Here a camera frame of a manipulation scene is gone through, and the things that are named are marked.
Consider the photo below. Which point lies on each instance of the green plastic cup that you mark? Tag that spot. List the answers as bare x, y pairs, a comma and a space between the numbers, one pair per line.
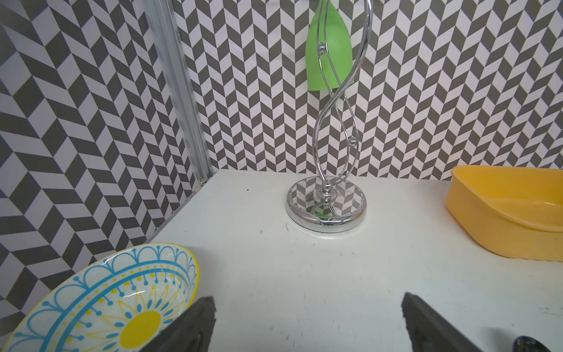
329, 53

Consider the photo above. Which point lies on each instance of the yellow blue patterned bowl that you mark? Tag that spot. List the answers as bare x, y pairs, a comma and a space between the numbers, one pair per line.
118, 303

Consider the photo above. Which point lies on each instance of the chrome cup holder stand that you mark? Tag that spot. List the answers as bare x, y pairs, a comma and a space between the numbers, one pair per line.
334, 204

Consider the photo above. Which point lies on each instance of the black spoon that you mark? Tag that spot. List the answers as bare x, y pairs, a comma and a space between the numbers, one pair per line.
528, 344

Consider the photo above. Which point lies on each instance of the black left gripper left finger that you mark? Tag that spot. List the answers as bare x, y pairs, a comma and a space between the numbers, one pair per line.
191, 331

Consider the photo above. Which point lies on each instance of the aluminium corner post left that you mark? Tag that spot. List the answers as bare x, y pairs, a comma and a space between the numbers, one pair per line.
160, 15

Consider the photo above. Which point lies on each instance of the yellow plastic storage box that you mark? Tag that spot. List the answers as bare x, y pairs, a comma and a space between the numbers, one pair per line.
514, 212

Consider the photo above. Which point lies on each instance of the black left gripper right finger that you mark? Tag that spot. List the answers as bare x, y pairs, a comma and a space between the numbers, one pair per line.
429, 331

